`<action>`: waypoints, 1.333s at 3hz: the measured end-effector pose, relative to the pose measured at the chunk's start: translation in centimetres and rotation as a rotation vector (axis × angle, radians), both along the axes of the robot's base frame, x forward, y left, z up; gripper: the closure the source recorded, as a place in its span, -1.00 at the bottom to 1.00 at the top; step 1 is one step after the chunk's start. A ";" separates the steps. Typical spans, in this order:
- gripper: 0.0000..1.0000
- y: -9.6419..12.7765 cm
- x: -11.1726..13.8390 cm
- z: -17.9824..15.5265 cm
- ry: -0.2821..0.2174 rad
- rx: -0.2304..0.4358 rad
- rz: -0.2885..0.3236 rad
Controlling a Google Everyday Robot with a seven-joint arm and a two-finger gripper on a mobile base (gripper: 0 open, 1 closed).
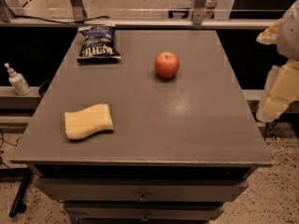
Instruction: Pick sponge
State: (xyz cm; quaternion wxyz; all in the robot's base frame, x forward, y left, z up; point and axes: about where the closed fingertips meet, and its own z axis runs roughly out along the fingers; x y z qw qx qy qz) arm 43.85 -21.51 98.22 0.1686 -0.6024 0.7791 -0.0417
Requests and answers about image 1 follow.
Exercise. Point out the drawer with knob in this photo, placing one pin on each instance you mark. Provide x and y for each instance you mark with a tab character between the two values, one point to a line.
144	211
141	190

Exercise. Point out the lower drawer with knob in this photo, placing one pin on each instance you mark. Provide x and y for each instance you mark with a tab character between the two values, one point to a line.
144	211

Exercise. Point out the black floor stand leg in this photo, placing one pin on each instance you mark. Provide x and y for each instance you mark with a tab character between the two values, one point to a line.
18	206

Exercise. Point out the red apple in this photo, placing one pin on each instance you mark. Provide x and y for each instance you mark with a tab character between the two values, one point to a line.
166	64

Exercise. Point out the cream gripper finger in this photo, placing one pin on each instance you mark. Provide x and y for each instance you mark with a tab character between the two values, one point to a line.
270	35
280	90

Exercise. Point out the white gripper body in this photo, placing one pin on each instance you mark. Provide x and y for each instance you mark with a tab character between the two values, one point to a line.
290	36

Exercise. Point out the grey drawer cabinet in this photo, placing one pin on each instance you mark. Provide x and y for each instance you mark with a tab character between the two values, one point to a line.
196	125

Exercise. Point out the white pump bottle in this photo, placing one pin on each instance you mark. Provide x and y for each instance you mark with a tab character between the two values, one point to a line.
17	81

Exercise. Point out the metal frame post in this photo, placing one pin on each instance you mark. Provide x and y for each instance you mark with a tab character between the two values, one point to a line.
198	11
78	10

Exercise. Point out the blue chip bag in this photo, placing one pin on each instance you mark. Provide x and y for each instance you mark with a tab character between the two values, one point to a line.
98	43

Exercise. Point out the upper drawer with knob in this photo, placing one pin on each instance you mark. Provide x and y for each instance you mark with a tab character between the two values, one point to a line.
141	190

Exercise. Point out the right metal frame post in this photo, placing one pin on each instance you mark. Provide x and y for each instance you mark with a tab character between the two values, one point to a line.
198	11

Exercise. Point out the yellow sponge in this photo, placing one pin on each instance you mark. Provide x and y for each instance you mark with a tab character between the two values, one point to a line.
88	121

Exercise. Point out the left metal frame post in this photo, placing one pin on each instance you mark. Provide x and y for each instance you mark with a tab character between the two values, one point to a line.
78	10

